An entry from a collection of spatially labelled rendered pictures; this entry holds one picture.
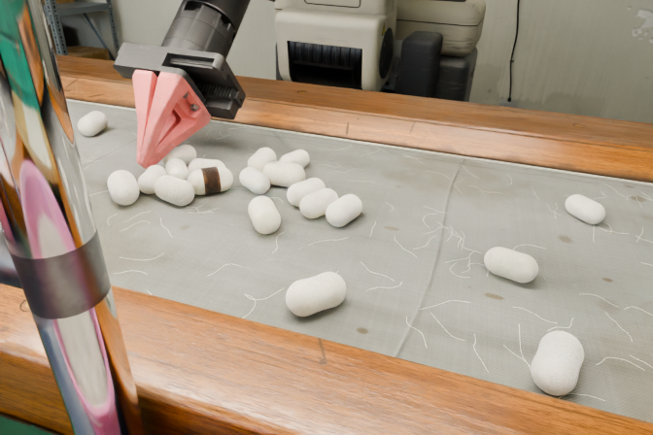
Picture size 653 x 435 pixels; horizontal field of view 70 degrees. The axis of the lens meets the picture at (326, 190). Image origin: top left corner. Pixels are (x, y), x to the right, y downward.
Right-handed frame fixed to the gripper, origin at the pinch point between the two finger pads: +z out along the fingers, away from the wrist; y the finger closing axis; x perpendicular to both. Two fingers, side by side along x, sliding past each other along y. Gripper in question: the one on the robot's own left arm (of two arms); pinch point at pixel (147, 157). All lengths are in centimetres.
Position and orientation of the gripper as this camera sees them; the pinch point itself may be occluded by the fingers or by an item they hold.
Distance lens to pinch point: 42.6
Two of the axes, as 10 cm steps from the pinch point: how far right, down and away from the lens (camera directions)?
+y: 9.5, 1.8, -2.6
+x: 1.7, 3.9, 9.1
